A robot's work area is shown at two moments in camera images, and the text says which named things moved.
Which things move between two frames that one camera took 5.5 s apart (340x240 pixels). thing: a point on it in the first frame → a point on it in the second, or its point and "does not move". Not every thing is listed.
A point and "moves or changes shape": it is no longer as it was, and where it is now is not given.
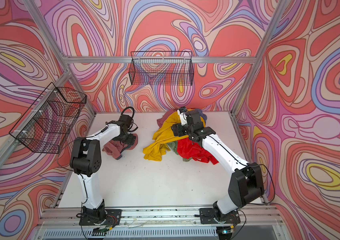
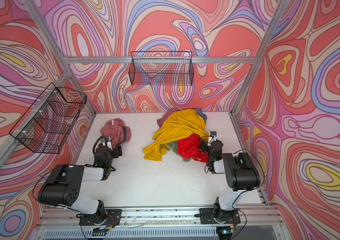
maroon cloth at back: x=160 y=121 does not move
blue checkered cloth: x=201 y=114 does not move
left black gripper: x=131 y=140 → x=115 y=154
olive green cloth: x=173 y=145 does not move
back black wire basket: x=161 y=68 does not move
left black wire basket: x=44 y=127 does not move
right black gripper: x=177 y=129 → x=204 y=148
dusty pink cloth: x=115 y=148 moves or changes shape
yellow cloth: x=163 y=133 does not move
